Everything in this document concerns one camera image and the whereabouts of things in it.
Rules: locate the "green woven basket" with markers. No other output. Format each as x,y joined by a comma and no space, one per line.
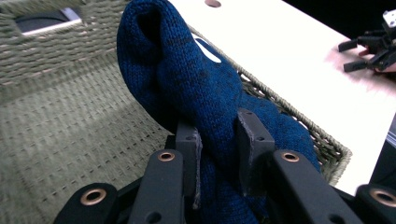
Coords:
68,124

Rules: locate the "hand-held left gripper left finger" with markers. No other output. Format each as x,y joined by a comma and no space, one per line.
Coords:
188,155

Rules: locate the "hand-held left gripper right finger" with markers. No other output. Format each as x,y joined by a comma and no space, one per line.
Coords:
253,146

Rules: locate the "dark blue knitted garment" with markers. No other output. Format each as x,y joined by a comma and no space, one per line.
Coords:
193,81

